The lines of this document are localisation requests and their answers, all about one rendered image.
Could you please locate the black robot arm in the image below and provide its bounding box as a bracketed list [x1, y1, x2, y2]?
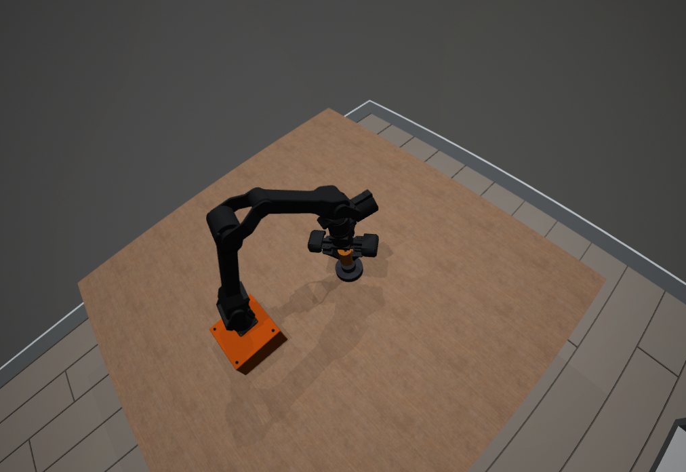
[206, 185, 379, 336]

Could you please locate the black stepped round pedestal with shaft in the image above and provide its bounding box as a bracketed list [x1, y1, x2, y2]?
[335, 258, 363, 282]

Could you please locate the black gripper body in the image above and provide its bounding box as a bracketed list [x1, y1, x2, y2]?
[308, 221, 379, 258]

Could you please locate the orange cylindrical knob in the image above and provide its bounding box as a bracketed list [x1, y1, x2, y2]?
[338, 249, 354, 266]

